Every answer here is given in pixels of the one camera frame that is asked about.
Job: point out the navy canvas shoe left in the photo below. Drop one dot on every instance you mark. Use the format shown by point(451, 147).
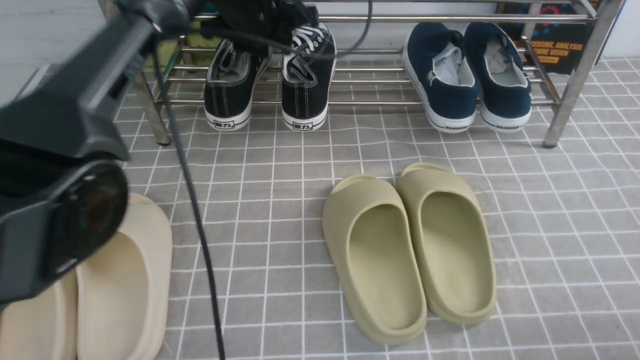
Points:
point(436, 63)

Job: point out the olive green slipper left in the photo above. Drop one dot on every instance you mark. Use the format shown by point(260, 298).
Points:
point(366, 229)

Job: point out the olive green slipper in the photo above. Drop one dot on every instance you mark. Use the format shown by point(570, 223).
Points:
point(451, 243)
point(366, 229)

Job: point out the black book orange text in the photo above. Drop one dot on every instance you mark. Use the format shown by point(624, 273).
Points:
point(558, 46)

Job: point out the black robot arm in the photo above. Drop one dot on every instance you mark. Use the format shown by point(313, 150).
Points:
point(63, 193)

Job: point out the stainless steel shoe rack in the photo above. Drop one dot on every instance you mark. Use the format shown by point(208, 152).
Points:
point(599, 26)

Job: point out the cream slipper left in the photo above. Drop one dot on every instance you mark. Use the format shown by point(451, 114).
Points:
point(45, 327)

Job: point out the black canvas sneaker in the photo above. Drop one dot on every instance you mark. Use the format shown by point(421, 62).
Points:
point(229, 84)
point(306, 78)

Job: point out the navy canvas shoe right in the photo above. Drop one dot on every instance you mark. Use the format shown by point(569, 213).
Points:
point(505, 89)

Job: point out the olive green slipper right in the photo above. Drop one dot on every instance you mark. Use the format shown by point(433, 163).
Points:
point(451, 243)

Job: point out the yellow-green book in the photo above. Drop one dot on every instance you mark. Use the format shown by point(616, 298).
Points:
point(167, 55)

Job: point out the navy canvas shoe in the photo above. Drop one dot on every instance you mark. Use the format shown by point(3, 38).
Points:
point(505, 89)
point(436, 63)

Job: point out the cream slipper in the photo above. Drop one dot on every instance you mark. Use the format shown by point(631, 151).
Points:
point(45, 327)
point(123, 289)

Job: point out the cream slipper right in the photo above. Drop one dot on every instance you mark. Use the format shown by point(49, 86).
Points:
point(123, 289)

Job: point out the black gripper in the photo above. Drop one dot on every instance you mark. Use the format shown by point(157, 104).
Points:
point(256, 24)

